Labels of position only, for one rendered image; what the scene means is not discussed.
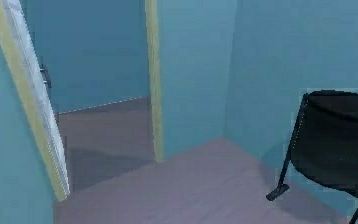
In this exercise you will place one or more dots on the black chair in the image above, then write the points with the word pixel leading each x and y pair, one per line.
pixel 333 143

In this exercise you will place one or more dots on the white room door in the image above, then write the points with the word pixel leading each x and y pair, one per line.
pixel 33 90

